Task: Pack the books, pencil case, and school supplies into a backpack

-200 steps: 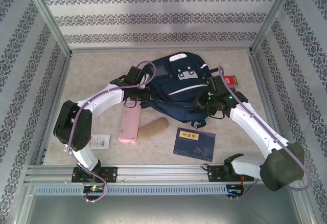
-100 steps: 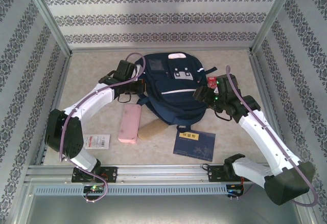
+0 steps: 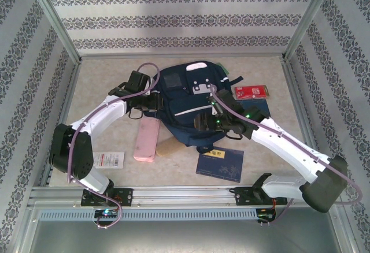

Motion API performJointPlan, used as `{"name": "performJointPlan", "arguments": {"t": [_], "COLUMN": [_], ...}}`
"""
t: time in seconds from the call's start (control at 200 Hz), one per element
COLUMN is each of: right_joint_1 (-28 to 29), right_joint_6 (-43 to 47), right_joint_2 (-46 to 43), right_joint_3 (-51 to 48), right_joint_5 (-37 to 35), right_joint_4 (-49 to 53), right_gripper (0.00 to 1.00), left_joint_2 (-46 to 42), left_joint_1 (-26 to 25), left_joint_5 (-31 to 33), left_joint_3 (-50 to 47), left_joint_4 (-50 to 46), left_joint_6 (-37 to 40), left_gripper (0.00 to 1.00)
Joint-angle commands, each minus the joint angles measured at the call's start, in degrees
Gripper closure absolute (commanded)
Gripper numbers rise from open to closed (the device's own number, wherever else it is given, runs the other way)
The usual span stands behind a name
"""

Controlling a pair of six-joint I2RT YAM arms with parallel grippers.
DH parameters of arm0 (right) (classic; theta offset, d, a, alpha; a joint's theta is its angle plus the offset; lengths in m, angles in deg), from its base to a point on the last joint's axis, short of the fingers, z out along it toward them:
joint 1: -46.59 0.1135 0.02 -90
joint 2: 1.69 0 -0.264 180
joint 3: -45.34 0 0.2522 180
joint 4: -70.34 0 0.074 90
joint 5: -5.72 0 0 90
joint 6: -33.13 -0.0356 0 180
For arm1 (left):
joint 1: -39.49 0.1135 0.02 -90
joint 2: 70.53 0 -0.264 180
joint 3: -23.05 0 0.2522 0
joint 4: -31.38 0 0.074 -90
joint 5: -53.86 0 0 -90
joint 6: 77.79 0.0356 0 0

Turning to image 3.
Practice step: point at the aluminium mounting rail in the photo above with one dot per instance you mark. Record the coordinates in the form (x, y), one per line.
(185, 195)

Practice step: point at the pink pencil case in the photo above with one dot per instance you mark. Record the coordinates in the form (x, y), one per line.
(146, 143)

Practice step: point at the aluminium frame post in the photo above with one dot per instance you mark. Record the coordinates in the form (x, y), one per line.
(307, 19)
(54, 19)

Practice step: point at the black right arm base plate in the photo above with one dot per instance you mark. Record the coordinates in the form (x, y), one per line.
(242, 196)

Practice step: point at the navy notebook with palm print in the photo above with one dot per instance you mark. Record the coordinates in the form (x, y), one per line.
(219, 165)

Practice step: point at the white supply packet red print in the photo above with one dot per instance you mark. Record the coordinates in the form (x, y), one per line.
(111, 160)

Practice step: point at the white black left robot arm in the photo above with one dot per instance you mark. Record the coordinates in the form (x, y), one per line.
(107, 111)

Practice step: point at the navy blue backpack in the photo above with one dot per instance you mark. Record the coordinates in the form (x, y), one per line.
(179, 100)

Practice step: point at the aluminium frame side rail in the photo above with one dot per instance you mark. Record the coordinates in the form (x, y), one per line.
(74, 82)
(295, 91)

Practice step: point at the aluminium frame cross bar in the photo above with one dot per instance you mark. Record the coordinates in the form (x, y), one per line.
(115, 55)

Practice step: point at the green notebook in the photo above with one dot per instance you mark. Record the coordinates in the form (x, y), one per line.
(223, 68)

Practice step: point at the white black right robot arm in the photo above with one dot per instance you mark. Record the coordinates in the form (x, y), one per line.
(289, 149)

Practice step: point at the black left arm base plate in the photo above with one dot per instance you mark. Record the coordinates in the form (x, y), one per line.
(125, 196)

